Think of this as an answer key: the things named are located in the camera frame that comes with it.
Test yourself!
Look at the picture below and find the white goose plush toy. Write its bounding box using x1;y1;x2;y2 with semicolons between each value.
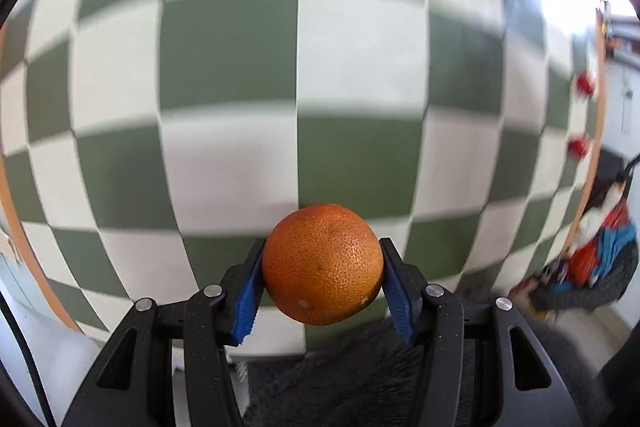
576;181;626;248

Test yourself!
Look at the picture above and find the reddish brown orange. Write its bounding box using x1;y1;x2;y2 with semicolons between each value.
262;204;384;326

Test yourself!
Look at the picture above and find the red cherry tomato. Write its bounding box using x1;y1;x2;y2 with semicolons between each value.
575;70;597;98
567;134;591;161

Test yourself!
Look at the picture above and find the green white checkered tablecloth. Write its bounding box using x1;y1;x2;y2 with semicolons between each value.
1;0;598;339

